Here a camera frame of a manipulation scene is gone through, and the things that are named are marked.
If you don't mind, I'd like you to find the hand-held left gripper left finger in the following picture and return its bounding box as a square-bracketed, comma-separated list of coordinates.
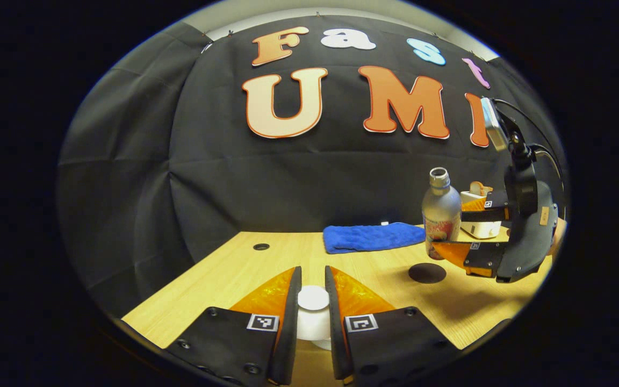
[164, 266, 303, 387]

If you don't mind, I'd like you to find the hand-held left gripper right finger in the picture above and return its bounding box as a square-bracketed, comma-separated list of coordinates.
[323, 265, 462, 387]

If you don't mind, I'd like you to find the white teacup lid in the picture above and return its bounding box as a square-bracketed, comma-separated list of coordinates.
[296, 285, 333, 351]

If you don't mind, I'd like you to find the silver water bottle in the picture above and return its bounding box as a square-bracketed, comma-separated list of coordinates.
[422, 167, 463, 261]

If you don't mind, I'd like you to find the dark round coaster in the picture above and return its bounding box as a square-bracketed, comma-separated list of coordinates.
[408, 263, 448, 285]

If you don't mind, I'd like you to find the white toaster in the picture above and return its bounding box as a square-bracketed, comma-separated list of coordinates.
[459, 191, 504, 240]

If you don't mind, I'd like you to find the blue towel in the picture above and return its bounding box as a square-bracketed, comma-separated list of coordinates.
[323, 222, 427, 255]

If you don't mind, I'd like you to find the black backdrop cloth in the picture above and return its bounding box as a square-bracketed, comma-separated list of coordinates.
[56, 15, 568, 318]

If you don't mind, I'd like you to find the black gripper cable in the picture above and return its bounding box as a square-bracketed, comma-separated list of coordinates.
[494, 97, 567, 207]

